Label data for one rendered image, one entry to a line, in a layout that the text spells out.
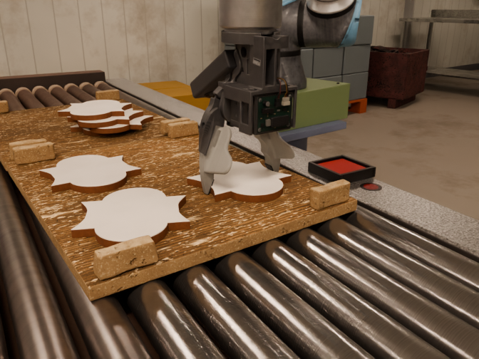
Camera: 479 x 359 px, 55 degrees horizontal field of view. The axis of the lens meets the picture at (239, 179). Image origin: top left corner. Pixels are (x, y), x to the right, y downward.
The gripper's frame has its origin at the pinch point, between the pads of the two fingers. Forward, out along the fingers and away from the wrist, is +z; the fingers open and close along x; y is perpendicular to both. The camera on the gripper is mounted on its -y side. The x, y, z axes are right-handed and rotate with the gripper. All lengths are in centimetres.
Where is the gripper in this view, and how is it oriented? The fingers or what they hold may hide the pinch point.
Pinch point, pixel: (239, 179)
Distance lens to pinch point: 64.4
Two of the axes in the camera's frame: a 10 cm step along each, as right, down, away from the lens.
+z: -0.1, 9.3, 3.7
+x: 8.2, -2.0, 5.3
